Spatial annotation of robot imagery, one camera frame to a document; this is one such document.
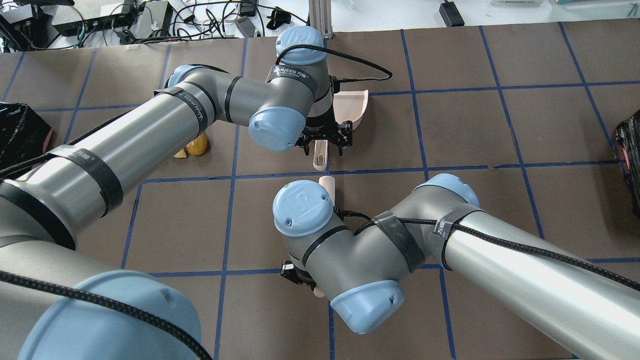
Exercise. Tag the brown bread roll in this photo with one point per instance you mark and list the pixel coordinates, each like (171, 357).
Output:
(198, 146)

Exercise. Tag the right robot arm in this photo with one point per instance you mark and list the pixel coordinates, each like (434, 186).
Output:
(590, 311)

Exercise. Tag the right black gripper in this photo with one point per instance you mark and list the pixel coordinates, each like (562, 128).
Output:
(293, 272)

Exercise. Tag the white dustpan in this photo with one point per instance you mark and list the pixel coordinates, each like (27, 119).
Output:
(348, 106)

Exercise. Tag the right bin with black bag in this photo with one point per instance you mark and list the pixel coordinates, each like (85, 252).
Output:
(627, 147)

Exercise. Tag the white hand brush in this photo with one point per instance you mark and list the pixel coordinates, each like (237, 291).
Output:
(329, 184)

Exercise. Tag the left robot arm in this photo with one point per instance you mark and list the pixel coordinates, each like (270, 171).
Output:
(57, 304)

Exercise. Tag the croissant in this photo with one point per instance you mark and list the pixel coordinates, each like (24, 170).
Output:
(183, 153)

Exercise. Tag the left bin with black bag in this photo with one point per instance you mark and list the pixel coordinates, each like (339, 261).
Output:
(24, 134)

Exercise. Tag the bin with black bag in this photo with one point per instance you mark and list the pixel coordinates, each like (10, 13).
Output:
(627, 147)
(24, 134)

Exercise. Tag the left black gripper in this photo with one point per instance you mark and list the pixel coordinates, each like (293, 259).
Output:
(320, 126)

